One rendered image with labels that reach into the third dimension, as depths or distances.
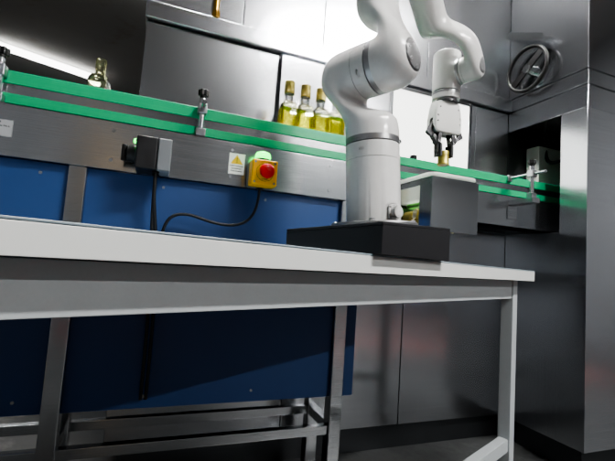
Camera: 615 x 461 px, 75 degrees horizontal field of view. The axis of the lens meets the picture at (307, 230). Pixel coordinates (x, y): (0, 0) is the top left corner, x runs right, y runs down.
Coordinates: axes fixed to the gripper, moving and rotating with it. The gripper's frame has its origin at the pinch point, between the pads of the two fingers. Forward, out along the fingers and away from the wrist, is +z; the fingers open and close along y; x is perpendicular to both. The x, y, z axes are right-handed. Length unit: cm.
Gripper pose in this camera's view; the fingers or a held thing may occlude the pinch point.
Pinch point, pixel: (443, 151)
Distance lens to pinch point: 133.1
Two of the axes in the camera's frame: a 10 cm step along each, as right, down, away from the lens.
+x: 3.5, -0.5, -9.4
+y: -9.4, -0.9, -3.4
